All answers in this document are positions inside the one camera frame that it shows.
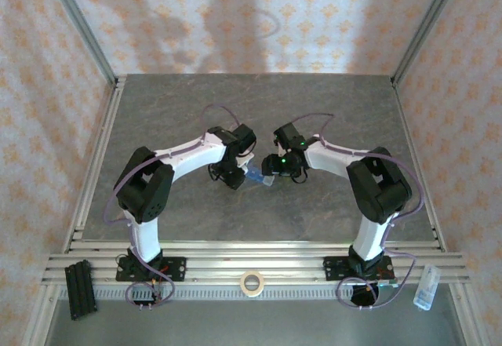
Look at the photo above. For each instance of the aluminium right side rail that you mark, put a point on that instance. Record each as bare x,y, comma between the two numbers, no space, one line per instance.
408,126

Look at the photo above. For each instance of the aluminium right corner post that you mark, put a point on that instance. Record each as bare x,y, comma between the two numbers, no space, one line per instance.
426,28

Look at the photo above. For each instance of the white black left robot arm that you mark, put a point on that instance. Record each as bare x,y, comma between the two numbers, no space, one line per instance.
184,157

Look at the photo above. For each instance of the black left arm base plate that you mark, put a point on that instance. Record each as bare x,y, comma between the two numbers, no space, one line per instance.
176,269

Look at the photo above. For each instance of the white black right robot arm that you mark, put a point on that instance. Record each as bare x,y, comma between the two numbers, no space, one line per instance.
337,157

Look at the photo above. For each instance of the aluminium corner post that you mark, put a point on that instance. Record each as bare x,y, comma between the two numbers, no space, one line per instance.
426,28
83,28

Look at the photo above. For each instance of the clear plastic pill box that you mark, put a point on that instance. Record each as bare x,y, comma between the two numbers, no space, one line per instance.
426,289

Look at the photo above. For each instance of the aluminium left corner post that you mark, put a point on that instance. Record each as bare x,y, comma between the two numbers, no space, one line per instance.
83,28

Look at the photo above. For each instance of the black slotted bar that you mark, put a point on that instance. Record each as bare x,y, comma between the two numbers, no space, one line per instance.
80,291

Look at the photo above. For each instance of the masking tape roll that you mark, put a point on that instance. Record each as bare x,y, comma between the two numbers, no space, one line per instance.
243,283

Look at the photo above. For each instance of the blue pill organizer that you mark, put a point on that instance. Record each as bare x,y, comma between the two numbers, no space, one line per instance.
257,175

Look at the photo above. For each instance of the green circuit board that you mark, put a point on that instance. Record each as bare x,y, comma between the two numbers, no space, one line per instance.
388,283

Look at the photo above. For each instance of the aluminium rail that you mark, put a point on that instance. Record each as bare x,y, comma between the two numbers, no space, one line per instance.
98,154
408,126

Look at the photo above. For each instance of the aluminium left side rail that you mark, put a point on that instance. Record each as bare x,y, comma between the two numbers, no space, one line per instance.
98,154

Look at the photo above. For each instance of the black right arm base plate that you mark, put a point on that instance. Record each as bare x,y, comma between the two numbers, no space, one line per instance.
333,269

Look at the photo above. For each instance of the aluminium base rail beam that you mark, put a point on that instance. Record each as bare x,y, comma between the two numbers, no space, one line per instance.
274,259

